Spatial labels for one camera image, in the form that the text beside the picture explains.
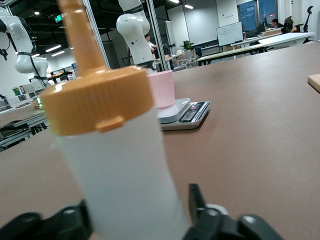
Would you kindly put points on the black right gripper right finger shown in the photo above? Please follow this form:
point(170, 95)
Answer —
point(212, 225)

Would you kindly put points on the black tall office chair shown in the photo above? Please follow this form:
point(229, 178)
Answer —
point(310, 10)

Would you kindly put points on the aluminium partition post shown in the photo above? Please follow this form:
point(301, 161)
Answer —
point(158, 37)

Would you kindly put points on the green potted plant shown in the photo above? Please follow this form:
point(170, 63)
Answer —
point(187, 45)

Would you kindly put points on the green exit sign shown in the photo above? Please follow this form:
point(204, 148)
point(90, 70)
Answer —
point(58, 18)

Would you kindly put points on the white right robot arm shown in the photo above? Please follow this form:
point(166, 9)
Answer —
point(25, 63)

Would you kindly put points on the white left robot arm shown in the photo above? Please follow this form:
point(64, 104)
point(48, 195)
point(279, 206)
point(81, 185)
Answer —
point(135, 32)

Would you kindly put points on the grey office chair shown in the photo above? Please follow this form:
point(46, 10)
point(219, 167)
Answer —
point(288, 23)

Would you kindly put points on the translucent sauce bottle orange cap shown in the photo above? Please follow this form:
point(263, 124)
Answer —
point(112, 162)

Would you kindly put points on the white office desk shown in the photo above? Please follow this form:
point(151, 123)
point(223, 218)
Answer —
point(287, 38)

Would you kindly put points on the silver digital kitchen scale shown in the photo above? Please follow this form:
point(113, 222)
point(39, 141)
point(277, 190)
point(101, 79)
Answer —
point(185, 117)

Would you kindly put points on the aluminium table frame rail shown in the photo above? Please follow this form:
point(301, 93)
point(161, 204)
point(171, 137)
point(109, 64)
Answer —
point(20, 127)

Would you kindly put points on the long light office desk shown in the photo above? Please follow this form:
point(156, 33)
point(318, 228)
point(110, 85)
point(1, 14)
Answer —
point(225, 53)

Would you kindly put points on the office whiteboard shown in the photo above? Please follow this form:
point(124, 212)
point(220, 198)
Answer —
point(230, 33)

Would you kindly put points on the person white shirt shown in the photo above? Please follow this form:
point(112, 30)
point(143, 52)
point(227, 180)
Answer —
point(150, 45)

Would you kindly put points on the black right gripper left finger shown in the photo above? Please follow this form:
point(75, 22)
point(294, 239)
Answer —
point(50, 225)

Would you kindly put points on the white office chair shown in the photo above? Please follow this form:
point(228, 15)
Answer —
point(188, 60)

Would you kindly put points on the seated person black shirt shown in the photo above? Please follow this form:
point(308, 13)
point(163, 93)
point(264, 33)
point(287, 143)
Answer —
point(277, 24)

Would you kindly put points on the bamboo cutting board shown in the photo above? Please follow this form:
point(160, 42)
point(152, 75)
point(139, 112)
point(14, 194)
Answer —
point(315, 81)

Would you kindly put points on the pink plastic cup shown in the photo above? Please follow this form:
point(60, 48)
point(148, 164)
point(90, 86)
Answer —
point(162, 90)

